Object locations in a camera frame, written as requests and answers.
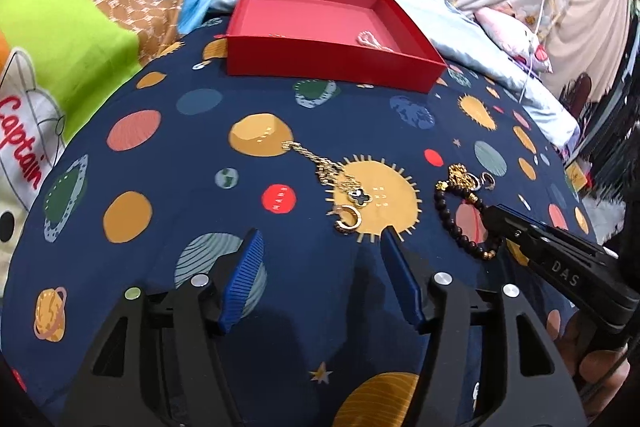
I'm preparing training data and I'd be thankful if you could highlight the black bead gold charm bracelet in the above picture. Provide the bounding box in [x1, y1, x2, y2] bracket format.
[433, 163, 500, 263]

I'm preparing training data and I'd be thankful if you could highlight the gold clover pendant necklace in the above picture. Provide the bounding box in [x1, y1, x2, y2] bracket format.
[282, 140, 376, 209]

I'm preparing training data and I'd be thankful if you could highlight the gold hoop earring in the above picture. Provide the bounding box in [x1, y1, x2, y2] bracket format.
[480, 171, 496, 191]

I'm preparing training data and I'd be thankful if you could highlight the white pearl bracelet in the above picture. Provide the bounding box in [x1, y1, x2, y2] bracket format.
[356, 30, 396, 54]

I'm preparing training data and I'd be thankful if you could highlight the gold crescent moon earring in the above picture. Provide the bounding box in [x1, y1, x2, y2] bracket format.
[330, 205, 362, 234]

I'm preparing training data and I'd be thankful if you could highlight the right hand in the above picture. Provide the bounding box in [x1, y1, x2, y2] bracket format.
[547, 310, 630, 415]

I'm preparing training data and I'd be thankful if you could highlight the navy planet print sheet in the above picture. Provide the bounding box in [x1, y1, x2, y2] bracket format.
[1, 18, 592, 426]

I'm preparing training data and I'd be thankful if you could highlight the dark wooden chair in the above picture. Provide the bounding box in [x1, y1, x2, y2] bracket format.
[560, 72, 591, 119]

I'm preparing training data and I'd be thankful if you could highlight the light blue pillow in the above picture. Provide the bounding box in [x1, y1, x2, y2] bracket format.
[209, 0, 580, 152]

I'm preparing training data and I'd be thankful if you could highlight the red shallow box tray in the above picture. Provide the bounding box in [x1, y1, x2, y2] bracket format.
[226, 0, 446, 93]

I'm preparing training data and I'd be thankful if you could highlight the pink cartoon plush pillow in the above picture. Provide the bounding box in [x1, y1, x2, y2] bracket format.
[474, 8, 553, 72]

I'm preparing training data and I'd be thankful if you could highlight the colourful monkey cartoon quilt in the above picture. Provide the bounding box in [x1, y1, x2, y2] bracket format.
[1, 0, 213, 265]

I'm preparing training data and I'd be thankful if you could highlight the white charging cable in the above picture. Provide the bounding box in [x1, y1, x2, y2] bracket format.
[516, 0, 549, 105]

